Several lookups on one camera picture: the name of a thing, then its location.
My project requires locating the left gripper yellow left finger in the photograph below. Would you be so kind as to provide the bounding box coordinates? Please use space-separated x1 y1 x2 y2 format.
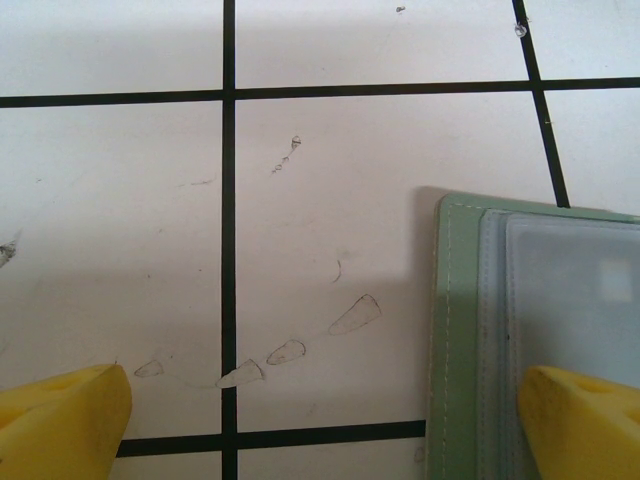
0 363 134 480

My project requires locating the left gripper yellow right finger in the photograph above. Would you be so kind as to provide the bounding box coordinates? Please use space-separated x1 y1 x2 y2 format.
517 364 640 480

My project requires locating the green card holder wallet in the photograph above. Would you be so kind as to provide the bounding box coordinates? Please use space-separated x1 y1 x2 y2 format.
424 192 640 480

